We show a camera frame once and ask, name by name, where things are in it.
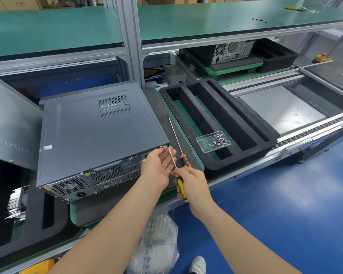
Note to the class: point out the green plastic pallet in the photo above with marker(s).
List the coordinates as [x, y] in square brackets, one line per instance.
[231, 71]

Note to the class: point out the black foam tray under computer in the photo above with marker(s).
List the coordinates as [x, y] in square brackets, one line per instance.
[277, 57]

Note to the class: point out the scattered black screws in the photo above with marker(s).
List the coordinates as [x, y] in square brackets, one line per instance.
[259, 20]

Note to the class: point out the person's left hand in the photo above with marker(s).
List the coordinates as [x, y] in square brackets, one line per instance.
[154, 168]

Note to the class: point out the grey desktop computer case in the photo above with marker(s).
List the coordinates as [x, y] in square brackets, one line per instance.
[100, 131]

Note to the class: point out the black foam tray with slots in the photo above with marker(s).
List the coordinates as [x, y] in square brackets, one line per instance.
[245, 131]

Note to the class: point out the yellow foot pedal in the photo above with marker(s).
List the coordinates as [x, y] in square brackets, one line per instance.
[320, 58]

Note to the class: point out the person's right hand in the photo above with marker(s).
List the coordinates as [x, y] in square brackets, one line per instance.
[195, 186]

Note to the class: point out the clear plastic bag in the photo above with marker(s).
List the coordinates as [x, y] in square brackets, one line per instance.
[157, 248]

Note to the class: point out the silver metal finned part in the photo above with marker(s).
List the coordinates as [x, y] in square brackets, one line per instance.
[16, 204]

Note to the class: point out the yellow plastic object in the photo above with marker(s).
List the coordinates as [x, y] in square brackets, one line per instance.
[37, 267]

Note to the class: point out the grey metal control box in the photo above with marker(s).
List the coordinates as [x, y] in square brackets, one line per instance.
[175, 74]

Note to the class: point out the clear plastic screw box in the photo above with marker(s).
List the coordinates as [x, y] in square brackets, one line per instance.
[201, 142]

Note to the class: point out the black foam tray with cutout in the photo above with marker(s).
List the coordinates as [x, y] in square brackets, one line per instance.
[31, 219]

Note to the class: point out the yellow tool on shelf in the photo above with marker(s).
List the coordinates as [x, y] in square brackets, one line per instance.
[293, 8]

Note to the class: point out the grey metal side panel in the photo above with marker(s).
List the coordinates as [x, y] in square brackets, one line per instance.
[11, 125]

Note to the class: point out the person's right forearm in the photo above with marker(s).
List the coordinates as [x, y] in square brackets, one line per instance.
[240, 248]

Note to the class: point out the cardboard boxes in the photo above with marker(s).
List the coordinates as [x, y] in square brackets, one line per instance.
[20, 3]

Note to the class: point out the pile of small silver screws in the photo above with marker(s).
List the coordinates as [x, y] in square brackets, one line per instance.
[217, 141]

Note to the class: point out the person's left forearm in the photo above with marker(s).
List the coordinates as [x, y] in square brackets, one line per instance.
[111, 233]

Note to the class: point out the person's left fingers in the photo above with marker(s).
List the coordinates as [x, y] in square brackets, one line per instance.
[168, 159]

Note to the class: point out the black desktop computer with vents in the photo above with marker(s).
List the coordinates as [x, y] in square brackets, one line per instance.
[231, 51]

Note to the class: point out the person's right thumb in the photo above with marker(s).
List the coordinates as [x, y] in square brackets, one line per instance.
[180, 171]

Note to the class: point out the conveyor roller rail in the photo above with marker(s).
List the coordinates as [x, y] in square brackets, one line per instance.
[311, 131]

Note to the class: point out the person's white shoe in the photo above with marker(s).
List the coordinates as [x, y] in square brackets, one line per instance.
[197, 265]

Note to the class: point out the aluminium frame post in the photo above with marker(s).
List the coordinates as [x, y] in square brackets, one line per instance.
[130, 39]

